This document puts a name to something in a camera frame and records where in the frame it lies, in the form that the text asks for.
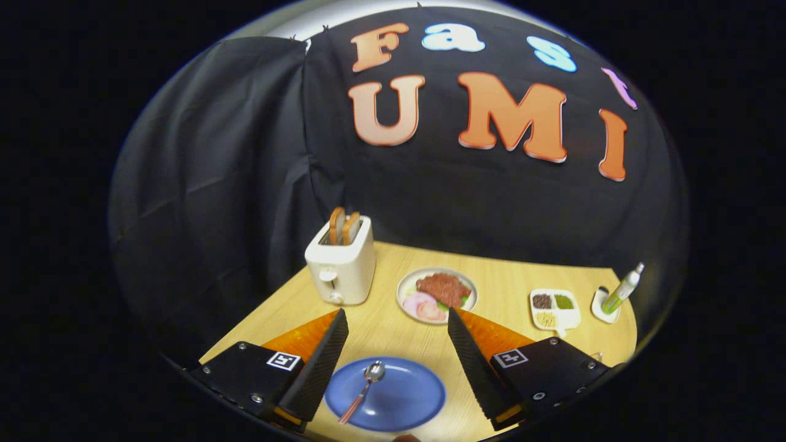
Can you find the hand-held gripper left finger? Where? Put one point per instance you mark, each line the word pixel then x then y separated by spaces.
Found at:
pixel 319 374

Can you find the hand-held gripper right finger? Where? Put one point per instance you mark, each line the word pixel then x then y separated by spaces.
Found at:
pixel 473 374

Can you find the blue plate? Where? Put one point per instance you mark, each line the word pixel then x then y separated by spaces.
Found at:
pixel 405 399

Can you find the green lettuce leaf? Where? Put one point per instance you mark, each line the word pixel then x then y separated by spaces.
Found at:
pixel 465 301

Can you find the pink ham slice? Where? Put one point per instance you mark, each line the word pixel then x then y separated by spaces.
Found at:
pixel 431 313
pixel 414 302

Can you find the brown meat slice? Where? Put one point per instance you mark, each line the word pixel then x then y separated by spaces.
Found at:
pixel 443 288

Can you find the pile of yellow soybeans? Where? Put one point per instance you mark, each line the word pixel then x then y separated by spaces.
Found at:
pixel 545 319

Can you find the pile of red beans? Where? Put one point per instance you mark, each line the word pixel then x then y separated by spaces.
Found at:
pixel 541 301

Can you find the white divided dish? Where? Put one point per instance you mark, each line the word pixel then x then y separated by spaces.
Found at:
pixel 568 330

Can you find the white toaster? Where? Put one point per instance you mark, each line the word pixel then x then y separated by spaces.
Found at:
pixel 344 270

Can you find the pile of white rice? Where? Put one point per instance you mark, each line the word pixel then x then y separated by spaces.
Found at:
pixel 567 318

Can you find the oval white food plate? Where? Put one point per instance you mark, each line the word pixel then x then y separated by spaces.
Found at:
pixel 410 283

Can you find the pile of green beans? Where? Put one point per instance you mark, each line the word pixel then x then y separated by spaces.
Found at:
pixel 564 301

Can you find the small white saucer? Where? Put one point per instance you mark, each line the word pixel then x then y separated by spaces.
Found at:
pixel 599 308

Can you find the toasted bread slice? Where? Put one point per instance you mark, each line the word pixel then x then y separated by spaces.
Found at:
pixel 351 228
pixel 336 226

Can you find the green label bottle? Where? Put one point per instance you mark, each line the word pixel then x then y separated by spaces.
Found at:
pixel 617 294

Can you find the row of black cloth clips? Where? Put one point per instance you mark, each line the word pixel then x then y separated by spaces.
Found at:
pixel 293 38

